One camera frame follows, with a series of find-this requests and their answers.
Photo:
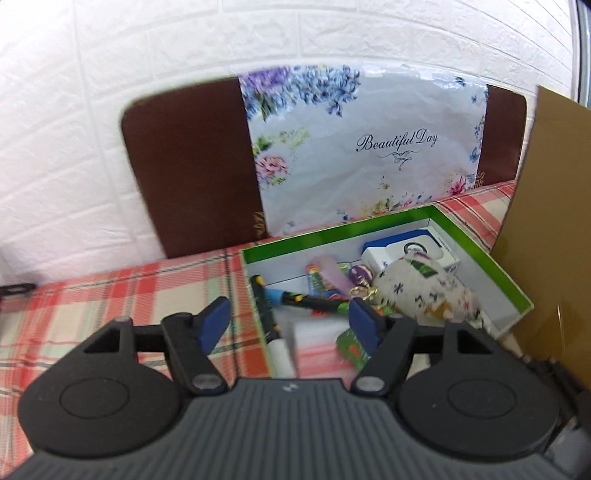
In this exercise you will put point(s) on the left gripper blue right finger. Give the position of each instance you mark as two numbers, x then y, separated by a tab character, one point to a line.
389	343

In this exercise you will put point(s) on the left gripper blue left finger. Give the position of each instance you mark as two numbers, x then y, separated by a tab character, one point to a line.
189	339

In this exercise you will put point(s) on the green card game box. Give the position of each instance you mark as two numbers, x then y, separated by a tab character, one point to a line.
361	340

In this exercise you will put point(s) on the floral drawstring fabric pouch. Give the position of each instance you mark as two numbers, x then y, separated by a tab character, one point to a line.
420	288

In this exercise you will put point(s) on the purple doll keychain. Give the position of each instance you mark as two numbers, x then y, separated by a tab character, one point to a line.
361	276

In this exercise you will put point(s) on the pink zip bag pack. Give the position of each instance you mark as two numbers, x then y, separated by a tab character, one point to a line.
316	354

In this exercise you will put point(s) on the white blue device box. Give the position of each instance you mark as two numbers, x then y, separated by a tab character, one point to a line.
379	254

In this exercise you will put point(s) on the black green marker pen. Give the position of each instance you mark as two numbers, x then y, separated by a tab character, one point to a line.
305	301

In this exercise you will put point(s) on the white black marker pen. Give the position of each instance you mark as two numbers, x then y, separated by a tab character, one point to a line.
270	322

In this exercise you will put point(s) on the blue red card box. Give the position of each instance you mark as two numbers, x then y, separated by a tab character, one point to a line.
320	286

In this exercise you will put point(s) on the green cardboard storage box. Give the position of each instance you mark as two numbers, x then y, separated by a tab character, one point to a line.
283	265

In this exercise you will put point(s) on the brown cardboard panel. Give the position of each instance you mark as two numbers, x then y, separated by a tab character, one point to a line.
544	241

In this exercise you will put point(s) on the red plaid bed blanket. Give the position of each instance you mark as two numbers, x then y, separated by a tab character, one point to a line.
39	329

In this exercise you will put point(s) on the dark brown headboard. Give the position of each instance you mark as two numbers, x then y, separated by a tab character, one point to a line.
191	155

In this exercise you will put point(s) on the black camera on tripod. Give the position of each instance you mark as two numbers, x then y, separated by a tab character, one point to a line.
16	289

